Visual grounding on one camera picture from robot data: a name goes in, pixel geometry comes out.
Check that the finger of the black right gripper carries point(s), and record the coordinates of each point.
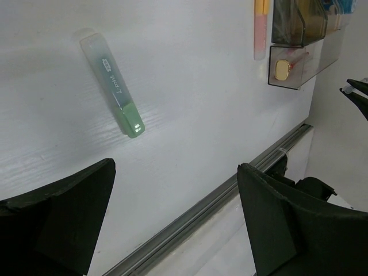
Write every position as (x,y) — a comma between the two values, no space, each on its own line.
(358,100)

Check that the red gel pen horizontal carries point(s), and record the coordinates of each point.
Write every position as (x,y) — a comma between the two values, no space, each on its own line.
(297,59)

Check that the smoky plastic desk organizer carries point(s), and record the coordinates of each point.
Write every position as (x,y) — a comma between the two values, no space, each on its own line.
(304,26)

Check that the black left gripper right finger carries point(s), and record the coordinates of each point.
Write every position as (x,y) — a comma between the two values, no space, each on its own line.
(292,232)

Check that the green highlighter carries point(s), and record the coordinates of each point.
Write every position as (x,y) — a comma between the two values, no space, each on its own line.
(107,72)

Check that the aluminium table edge rail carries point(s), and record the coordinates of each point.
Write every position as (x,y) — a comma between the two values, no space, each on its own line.
(150,253)

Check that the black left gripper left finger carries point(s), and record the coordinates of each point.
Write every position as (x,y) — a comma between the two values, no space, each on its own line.
(53,230)

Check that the orange pink highlighter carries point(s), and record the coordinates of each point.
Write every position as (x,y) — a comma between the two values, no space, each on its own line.
(261,11)

